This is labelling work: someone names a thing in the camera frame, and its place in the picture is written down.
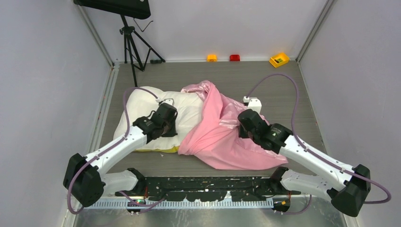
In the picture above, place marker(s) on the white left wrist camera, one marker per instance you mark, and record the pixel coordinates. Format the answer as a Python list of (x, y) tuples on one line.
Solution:
[(169, 101)]

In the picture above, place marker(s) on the yellow toy bin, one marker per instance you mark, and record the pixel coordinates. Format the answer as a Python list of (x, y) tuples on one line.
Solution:
[(279, 60)]

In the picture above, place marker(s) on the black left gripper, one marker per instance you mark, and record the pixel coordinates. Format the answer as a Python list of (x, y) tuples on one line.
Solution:
[(172, 132)]

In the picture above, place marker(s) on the black light panel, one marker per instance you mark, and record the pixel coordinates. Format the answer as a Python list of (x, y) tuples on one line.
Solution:
[(138, 9)]

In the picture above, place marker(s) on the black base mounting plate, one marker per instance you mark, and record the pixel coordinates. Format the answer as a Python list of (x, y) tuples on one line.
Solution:
[(239, 188)]

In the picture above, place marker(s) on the small black adapter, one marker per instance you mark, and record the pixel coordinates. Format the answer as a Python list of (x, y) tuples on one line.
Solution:
[(156, 61)]

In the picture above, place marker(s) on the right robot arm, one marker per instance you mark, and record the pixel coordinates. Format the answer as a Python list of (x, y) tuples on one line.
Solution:
[(344, 186)]

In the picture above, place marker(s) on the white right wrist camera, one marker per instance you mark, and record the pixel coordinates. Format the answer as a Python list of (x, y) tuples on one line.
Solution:
[(252, 103)]

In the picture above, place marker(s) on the orange toy block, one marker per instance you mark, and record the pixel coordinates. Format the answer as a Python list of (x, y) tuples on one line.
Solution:
[(212, 58)]

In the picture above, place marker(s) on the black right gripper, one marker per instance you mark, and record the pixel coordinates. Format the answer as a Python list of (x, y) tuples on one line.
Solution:
[(241, 133)]

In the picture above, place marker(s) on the white yellow-edged pillow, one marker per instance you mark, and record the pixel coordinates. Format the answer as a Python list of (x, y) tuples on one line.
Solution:
[(181, 109)]

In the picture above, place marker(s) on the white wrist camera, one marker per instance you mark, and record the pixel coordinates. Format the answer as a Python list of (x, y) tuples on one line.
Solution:
[(169, 101), (252, 103)]

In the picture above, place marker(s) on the pink floral pillowcase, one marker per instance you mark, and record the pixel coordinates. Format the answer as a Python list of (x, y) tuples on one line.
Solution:
[(215, 139)]

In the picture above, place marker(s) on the red toy block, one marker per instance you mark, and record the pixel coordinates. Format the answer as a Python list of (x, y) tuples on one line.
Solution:
[(234, 57)]

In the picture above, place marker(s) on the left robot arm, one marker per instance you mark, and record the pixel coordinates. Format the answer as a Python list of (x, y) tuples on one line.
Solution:
[(87, 178)]

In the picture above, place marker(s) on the black camera tripod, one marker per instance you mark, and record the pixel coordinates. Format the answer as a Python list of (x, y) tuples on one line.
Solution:
[(131, 51)]

